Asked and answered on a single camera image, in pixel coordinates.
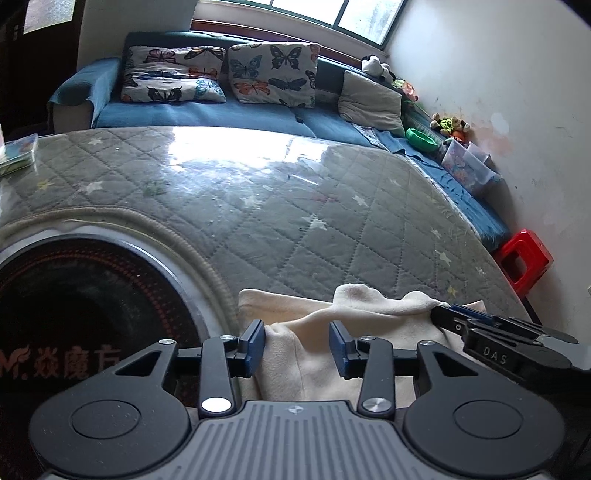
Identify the blue sofa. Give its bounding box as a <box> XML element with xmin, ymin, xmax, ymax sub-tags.
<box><xmin>46</xmin><ymin>30</ymin><xmax>511</xmax><ymax>252</ymax></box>

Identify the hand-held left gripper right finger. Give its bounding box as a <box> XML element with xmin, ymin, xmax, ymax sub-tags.
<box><xmin>328</xmin><ymin>320</ymin><xmax>478</xmax><ymax>418</ymax></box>

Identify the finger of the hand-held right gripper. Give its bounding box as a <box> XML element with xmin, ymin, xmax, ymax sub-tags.
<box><xmin>450</xmin><ymin>303</ymin><xmax>492</xmax><ymax>321</ymax></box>
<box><xmin>430</xmin><ymin>305</ymin><xmax>469</xmax><ymax>334</ymax></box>

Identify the green printed packet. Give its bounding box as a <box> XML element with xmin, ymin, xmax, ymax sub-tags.
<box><xmin>0</xmin><ymin>134</ymin><xmax>40</xmax><ymax>178</ymax></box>

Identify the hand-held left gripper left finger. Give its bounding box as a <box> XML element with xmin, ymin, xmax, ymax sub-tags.
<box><xmin>111</xmin><ymin>319</ymin><xmax>267</xmax><ymax>418</ymax></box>

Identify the red plastic stool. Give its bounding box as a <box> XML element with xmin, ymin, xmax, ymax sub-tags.
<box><xmin>492</xmin><ymin>228</ymin><xmax>554</xmax><ymax>296</ymax></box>

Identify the green plastic bowl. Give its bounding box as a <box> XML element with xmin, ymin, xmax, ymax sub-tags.
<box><xmin>405</xmin><ymin>128</ymin><xmax>439</xmax><ymax>154</ymax></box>

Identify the black round induction cooker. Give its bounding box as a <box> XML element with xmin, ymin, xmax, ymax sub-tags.
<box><xmin>0</xmin><ymin>226</ymin><xmax>218</xmax><ymax>462</ymax></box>

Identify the orange green plush toy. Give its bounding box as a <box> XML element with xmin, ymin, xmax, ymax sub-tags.
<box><xmin>392</xmin><ymin>78</ymin><xmax>419</xmax><ymax>102</ymax></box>

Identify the cream fleece garment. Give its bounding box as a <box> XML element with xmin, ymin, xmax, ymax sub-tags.
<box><xmin>238</xmin><ymin>284</ymin><xmax>488</xmax><ymax>402</ymax></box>

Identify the window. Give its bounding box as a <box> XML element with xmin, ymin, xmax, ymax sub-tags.
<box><xmin>191</xmin><ymin>0</ymin><xmax>409</xmax><ymax>47</ymax></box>

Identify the butterfly print pillow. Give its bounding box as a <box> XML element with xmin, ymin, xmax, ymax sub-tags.
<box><xmin>121</xmin><ymin>44</ymin><xmax>228</xmax><ymax>103</ymax></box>
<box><xmin>227</xmin><ymin>41</ymin><xmax>321</xmax><ymax>109</ymax></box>

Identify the dark door with frosted glass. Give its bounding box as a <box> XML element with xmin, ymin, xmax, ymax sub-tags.
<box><xmin>0</xmin><ymin>0</ymin><xmax>86</xmax><ymax>139</ymax></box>

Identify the grey pillow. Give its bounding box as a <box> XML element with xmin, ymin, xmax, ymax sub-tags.
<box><xmin>337</xmin><ymin>69</ymin><xmax>407</xmax><ymax>137</ymax></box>

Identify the clear plastic storage box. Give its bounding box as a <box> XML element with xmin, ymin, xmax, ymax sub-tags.
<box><xmin>441</xmin><ymin>138</ymin><xmax>502</xmax><ymax>197</ymax></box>

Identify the panda plush toy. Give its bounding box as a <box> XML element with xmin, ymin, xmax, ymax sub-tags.
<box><xmin>361</xmin><ymin>54</ymin><xmax>395</xmax><ymax>81</ymax></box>

